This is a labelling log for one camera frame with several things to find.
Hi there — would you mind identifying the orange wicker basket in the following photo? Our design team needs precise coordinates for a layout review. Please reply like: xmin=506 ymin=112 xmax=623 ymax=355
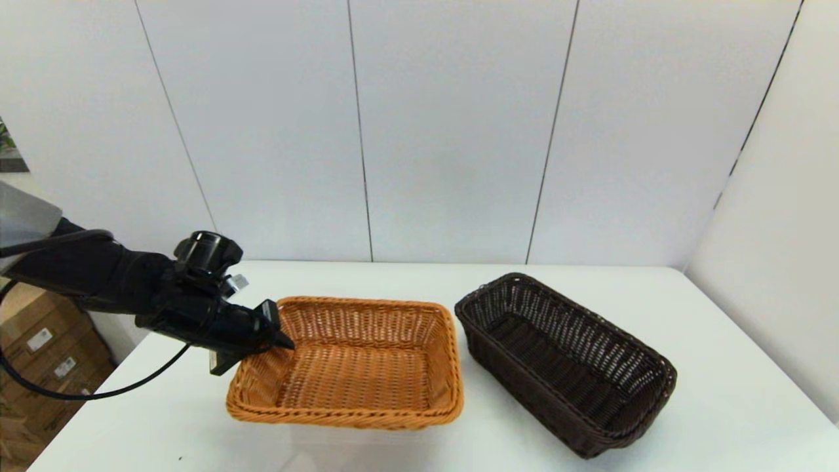
xmin=225 ymin=296 xmax=465 ymax=431

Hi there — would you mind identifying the dark framed plant picture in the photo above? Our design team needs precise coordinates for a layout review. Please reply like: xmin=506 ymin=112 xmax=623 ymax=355
xmin=0 ymin=117 xmax=31 ymax=174

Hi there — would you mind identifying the dark brown wicker basket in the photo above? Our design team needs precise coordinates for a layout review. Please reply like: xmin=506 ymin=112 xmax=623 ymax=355
xmin=454 ymin=273 xmax=678 ymax=459

